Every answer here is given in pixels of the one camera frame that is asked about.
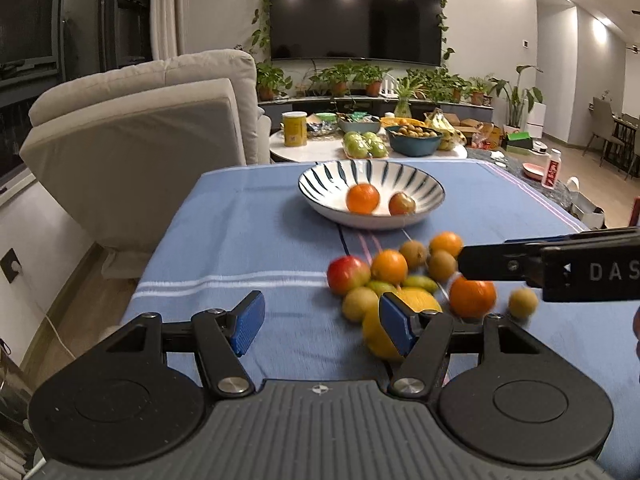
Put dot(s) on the yellow tin can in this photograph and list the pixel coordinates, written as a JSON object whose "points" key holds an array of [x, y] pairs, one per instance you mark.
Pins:
{"points": [[294, 128]]}

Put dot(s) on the round white coffee table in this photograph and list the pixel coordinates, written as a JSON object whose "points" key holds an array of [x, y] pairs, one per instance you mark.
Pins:
{"points": [[331, 147]]}

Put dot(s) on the tall leafy floor plant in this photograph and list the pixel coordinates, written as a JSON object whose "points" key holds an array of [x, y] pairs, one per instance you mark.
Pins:
{"points": [[519, 100]]}

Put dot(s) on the dark wall socket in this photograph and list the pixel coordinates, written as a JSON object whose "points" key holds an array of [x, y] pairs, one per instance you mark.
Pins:
{"points": [[10, 265]]}

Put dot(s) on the small green mango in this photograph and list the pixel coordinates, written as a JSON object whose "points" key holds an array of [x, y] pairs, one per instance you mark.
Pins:
{"points": [[381, 288], [422, 282]]}

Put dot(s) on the bunch of bananas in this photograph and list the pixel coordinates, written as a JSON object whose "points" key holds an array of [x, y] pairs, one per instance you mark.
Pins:
{"points": [[450, 137]]}

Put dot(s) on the tray of green apples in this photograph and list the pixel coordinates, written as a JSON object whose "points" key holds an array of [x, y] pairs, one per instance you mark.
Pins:
{"points": [[364, 145]]}

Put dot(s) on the dark tv console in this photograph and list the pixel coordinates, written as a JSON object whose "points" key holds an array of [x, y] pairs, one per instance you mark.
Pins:
{"points": [[376, 106]]}

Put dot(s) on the pale brown kiwi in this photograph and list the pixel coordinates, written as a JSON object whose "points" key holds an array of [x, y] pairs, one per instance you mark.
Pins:
{"points": [[523, 303]]}

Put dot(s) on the white striped ceramic bowl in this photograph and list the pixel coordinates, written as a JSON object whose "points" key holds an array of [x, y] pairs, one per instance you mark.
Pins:
{"points": [[324, 187]]}

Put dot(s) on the person's right hand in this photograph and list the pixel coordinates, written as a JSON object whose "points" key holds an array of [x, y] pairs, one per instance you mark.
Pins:
{"points": [[636, 324]]}

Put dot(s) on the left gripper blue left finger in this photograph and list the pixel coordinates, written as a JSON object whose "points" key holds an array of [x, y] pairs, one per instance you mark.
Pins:
{"points": [[221, 338]]}

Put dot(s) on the wall mounted black television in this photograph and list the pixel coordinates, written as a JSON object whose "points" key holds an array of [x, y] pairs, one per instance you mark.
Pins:
{"points": [[356, 12]]}

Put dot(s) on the dark window frame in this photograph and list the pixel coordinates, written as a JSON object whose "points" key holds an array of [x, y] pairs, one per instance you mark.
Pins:
{"points": [[47, 42]]}

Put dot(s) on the teal bowl of longans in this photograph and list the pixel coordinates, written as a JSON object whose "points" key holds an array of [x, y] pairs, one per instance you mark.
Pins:
{"points": [[413, 144]]}

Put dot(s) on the small red apple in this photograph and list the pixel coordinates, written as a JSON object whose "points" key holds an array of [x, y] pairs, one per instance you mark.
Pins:
{"points": [[401, 204]]}

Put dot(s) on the small teal snack dish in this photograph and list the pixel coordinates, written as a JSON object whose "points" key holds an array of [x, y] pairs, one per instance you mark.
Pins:
{"points": [[361, 124]]}

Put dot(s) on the potted green plant left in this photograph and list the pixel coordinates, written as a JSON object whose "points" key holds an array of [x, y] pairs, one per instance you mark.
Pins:
{"points": [[271, 80]]}

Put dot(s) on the beige curtain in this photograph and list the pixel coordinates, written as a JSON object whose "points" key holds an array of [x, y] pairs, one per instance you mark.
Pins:
{"points": [[167, 28]]}

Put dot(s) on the glass vase green plant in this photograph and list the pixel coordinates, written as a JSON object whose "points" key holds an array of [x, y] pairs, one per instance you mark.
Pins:
{"points": [[406, 89]]}

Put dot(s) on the beige recliner armchair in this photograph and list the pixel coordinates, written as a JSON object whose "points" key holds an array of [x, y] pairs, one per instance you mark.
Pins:
{"points": [[121, 150]]}

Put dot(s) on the cardboard box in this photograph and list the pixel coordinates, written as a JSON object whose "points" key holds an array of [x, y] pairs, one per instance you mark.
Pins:
{"points": [[480, 135]]}

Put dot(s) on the brown kiwi fruit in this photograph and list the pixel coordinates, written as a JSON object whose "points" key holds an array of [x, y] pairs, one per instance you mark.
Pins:
{"points": [[441, 266], [415, 253]]}

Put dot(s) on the red label white bottle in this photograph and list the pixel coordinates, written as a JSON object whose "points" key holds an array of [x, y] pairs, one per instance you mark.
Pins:
{"points": [[552, 171]]}

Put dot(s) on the red green apple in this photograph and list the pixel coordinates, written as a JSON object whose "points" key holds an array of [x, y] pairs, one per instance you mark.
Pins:
{"points": [[347, 273]]}

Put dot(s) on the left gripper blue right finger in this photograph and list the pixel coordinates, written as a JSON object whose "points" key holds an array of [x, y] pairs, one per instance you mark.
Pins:
{"points": [[422, 339]]}

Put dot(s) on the small back orange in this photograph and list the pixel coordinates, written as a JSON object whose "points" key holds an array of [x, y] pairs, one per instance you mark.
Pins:
{"points": [[449, 242]]}

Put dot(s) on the blue striped tablecloth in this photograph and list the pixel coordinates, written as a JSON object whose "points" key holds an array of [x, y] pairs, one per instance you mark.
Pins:
{"points": [[249, 228]]}

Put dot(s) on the orange mandarin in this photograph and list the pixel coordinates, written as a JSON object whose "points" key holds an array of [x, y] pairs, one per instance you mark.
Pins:
{"points": [[362, 198], [471, 299]]}

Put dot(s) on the large yellow lemon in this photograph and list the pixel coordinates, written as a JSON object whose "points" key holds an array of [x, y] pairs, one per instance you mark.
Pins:
{"points": [[386, 330]]}

